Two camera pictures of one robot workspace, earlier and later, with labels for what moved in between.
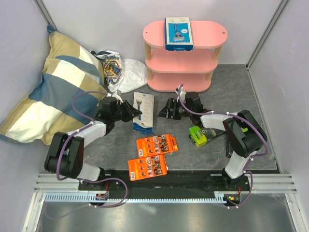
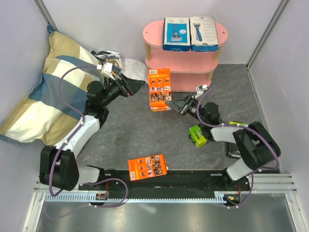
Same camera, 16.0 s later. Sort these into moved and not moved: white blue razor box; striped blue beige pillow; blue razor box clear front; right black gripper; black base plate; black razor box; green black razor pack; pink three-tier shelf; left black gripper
Moved: white blue razor box; left black gripper; right black gripper
Not moved: black base plate; striped blue beige pillow; black razor box; blue razor box clear front; green black razor pack; pink three-tier shelf
